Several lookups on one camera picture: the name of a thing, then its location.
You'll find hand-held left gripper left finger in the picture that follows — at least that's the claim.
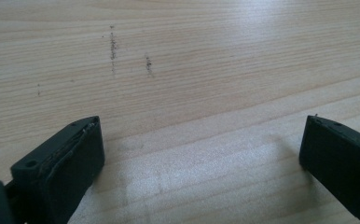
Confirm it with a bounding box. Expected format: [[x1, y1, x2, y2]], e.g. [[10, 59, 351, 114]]
[[6, 115, 105, 224]]

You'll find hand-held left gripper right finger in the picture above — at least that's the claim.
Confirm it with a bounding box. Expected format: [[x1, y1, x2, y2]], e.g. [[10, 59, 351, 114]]
[[298, 114, 360, 224]]

